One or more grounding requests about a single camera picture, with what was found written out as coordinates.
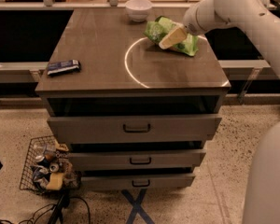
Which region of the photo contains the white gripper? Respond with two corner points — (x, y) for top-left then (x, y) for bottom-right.
(159, 0), (221, 49)

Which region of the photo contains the green rice chip bag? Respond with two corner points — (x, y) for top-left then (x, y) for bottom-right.
(144, 16), (198, 57)

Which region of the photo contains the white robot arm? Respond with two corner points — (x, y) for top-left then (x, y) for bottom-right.
(160, 0), (280, 224)

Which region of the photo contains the blue rxbar blueberry bar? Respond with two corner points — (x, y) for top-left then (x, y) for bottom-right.
(47, 60), (81, 77)

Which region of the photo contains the white bowl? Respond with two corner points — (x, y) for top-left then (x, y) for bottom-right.
(125, 0), (152, 22)

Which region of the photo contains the top grey drawer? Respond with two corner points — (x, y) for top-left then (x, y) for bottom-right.
(48, 114), (221, 144)

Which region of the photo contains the grey drawer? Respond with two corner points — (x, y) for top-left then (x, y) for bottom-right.
(81, 173), (195, 191)
(48, 114), (221, 144)
(69, 149), (206, 171)

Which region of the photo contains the grey drawer cabinet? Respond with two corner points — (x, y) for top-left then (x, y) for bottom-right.
(35, 8), (230, 177)

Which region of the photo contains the middle grey drawer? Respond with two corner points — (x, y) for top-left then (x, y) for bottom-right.
(69, 149), (206, 171)

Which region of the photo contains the bottom grey drawer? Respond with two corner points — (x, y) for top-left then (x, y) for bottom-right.
(81, 173), (195, 191)

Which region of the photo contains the clear plastic bottle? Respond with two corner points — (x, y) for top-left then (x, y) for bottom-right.
(33, 143), (56, 153)

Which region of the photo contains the yellow sponge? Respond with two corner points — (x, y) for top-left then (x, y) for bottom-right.
(46, 173), (63, 190)

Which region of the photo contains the black cable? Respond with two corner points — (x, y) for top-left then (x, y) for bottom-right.
(18, 196), (91, 224)

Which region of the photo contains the black wire basket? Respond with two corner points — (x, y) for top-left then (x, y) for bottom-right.
(20, 136), (81, 193)

